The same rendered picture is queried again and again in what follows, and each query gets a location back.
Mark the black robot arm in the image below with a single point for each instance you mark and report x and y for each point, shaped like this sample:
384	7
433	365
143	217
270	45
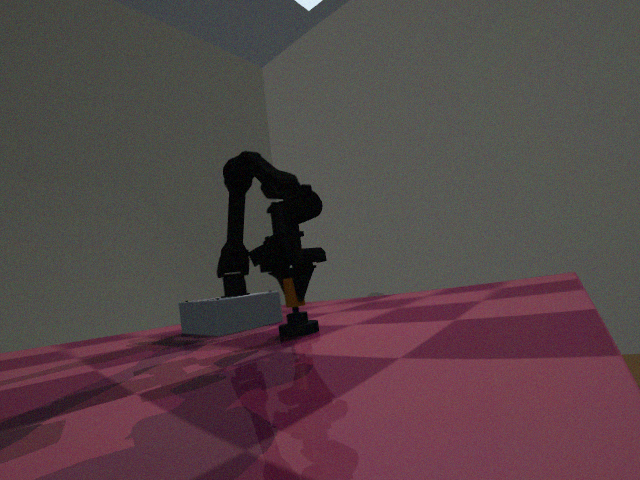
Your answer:
300	203

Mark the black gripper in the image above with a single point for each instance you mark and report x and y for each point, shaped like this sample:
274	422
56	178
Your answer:
300	259

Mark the orange cylinder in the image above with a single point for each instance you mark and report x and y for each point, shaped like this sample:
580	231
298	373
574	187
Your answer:
290	295

